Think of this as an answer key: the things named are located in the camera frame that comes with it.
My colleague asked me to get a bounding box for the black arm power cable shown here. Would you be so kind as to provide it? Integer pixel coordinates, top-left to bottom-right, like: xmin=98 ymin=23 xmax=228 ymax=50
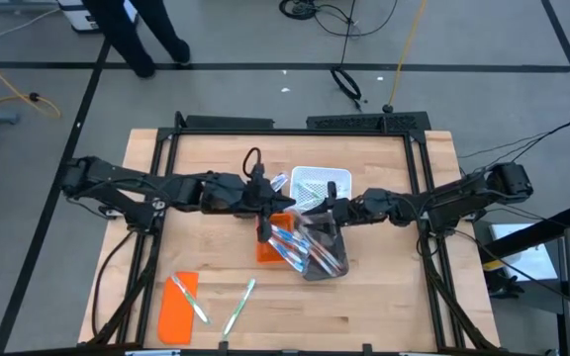
xmin=90 ymin=229 xmax=136 ymax=337

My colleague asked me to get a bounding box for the black coiled floor cable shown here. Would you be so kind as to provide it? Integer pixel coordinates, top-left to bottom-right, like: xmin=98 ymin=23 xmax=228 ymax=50
xmin=329 ymin=0 xmax=364 ymax=113

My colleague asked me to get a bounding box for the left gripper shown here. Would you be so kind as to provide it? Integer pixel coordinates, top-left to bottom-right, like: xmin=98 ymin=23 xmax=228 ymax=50
xmin=238 ymin=167 xmax=297 ymax=243

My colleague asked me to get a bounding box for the black diagonal beam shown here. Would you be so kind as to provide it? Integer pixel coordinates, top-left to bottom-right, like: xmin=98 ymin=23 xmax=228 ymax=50
xmin=480 ymin=203 xmax=570 ymax=264

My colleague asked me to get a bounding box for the black flat panel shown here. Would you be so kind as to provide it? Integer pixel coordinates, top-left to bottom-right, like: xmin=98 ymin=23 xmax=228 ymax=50
xmin=184 ymin=114 xmax=275 ymax=131

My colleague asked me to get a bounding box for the white floor cable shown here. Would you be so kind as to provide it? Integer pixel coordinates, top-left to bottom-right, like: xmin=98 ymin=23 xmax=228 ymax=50
xmin=0 ymin=7 xmax=61 ymax=50

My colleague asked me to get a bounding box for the black yellow tool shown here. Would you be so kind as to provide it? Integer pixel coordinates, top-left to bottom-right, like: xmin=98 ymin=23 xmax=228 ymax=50
xmin=482 ymin=256 xmax=526 ymax=299

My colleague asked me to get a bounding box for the clear plastic packets pile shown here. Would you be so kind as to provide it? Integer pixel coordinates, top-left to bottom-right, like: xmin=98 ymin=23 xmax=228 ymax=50
xmin=222 ymin=277 xmax=256 ymax=342

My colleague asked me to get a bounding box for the black camera cable loop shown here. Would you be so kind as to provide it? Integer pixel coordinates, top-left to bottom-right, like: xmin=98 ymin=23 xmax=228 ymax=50
xmin=241 ymin=146 xmax=264 ymax=180

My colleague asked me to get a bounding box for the white grey box appliance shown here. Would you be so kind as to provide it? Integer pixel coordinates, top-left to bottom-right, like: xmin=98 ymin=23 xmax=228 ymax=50
xmin=56 ymin=0 xmax=142 ymax=34

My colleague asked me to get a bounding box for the person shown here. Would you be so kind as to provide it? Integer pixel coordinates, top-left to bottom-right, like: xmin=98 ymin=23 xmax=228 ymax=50
xmin=80 ymin=0 xmax=192 ymax=79

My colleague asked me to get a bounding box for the purple toothbrush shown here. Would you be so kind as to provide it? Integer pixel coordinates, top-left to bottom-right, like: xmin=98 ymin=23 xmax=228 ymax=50
xmin=269 ymin=171 xmax=290 ymax=194

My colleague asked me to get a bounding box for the white sheet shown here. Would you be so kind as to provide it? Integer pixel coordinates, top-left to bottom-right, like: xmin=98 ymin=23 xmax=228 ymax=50
xmin=487 ymin=222 xmax=562 ymax=283

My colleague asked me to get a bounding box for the black perforated panel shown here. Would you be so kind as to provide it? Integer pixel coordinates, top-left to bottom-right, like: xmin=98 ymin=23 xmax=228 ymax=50
xmin=306 ymin=111 xmax=432 ymax=134

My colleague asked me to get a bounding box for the smoky grey transparent bin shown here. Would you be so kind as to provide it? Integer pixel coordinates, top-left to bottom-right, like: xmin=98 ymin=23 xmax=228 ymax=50
xmin=294 ymin=210 xmax=351 ymax=282

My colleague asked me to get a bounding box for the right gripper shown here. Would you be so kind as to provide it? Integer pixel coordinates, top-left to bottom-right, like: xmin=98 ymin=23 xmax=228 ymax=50
xmin=309 ymin=181 xmax=398 ymax=227

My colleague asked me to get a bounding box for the orange plastic slotted basket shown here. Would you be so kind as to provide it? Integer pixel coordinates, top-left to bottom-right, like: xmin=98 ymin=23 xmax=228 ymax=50
xmin=255 ymin=212 xmax=296 ymax=265

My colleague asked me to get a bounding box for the white plastic slotted basket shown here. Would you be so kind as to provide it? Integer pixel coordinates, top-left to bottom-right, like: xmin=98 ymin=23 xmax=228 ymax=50
xmin=289 ymin=165 xmax=353 ymax=215

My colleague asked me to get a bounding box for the yellow hanging cable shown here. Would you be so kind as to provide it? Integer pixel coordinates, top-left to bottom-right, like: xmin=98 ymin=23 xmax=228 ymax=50
xmin=386 ymin=0 xmax=428 ymax=108

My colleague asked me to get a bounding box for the blue toothbrush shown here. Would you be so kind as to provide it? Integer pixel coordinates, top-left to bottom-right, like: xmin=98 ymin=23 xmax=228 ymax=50
xmin=269 ymin=224 xmax=311 ymax=251
xmin=274 ymin=241 xmax=311 ymax=274
xmin=267 ymin=236 xmax=309 ymax=272
xmin=270 ymin=230 xmax=312 ymax=258

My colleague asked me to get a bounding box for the black cable tangle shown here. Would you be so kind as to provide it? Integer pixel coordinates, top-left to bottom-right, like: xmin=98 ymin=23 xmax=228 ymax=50
xmin=278 ymin=0 xmax=400 ymax=40

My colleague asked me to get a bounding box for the flat orange plastic lid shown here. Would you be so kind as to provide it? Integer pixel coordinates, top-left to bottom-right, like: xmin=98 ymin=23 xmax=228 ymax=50
xmin=157 ymin=270 xmax=201 ymax=346

